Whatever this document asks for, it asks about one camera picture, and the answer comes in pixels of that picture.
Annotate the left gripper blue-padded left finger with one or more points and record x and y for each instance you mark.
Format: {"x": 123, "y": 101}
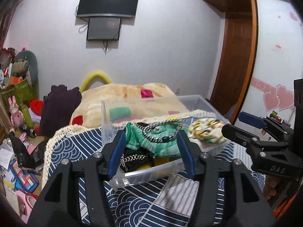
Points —
{"x": 58, "y": 203}

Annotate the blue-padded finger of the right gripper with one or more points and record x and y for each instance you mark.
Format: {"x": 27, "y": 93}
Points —
{"x": 278, "y": 130}
{"x": 247, "y": 139}

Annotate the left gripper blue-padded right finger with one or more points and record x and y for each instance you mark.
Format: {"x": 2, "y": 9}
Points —
{"x": 243, "y": 205}

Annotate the black pouch with chain strap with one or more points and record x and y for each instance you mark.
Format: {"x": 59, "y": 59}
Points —
{"x": 132, "y": 160}

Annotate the green knitted cloth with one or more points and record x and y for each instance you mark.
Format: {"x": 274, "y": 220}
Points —
{"x": 160, "y": 138}

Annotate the clear plastic storage bin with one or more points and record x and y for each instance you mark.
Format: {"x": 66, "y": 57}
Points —
{"x": 163, "y": 166}

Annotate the blue pencil case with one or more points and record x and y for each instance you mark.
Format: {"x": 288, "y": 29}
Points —
{"x": 25, "y": 179}

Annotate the white wardrobe sliding door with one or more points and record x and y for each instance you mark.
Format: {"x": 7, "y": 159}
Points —
{"x": 278, "y": 61}

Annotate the blue white patterned tablecloth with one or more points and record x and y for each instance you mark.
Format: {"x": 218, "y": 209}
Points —
{"x": 167, "y": 201}

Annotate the green bottle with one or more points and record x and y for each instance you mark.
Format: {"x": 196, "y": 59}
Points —
{"x": 26, "y": 115}

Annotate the pink bunny plush toy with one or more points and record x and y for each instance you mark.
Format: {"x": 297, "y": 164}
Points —
{"x": 17, "y": 117}

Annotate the dark purple garment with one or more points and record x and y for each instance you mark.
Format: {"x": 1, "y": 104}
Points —
{"x": 58, "y": 108}

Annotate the red plush item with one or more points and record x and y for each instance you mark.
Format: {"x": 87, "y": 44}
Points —
{"x": 36, "y": 106}

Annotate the beige fleece blanket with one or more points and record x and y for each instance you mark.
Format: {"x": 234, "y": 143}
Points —
{"x": 120, "y": 102}

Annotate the green cardboard box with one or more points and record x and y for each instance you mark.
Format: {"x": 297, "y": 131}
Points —
{"x": 23, "y": 92}

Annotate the grey green plush pillow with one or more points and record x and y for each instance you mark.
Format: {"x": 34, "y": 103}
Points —
{"x": 25, "y": 66}

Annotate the yellow curved plush headrest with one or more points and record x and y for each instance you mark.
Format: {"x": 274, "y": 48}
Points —
{"x": 95, "y": 76}

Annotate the small wall-mounted black screen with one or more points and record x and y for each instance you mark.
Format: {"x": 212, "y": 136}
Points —
{"x": 104, "y": 28}

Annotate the large wall-mounted black television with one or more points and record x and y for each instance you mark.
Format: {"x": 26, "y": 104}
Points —
{"x": 107, "y": 8}

